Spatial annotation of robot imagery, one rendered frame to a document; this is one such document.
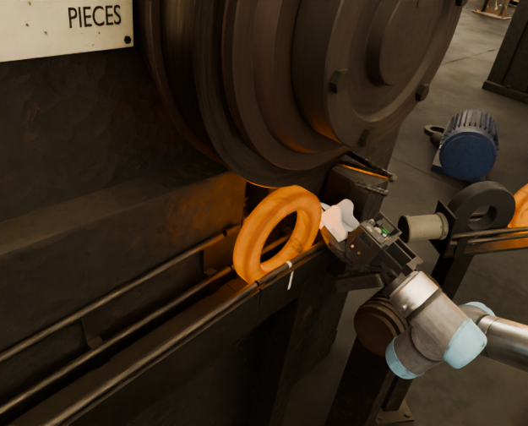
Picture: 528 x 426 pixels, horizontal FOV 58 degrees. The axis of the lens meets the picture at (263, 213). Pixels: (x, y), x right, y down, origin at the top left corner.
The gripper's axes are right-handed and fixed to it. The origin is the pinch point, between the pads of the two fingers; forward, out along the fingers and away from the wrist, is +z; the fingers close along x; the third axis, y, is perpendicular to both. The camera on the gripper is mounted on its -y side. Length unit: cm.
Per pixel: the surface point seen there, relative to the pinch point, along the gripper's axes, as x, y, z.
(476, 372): -69, -61, -54
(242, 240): 21.1, 3.2, 0.2
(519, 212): -41.2, 5.0, -24.7
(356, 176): -9.0, 5.1, 0.4
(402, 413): -35, -63, -45
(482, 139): -189, -50, 12
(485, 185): -33.7, 8.4, -16.1
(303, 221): 6.6, 1.7, -1.2
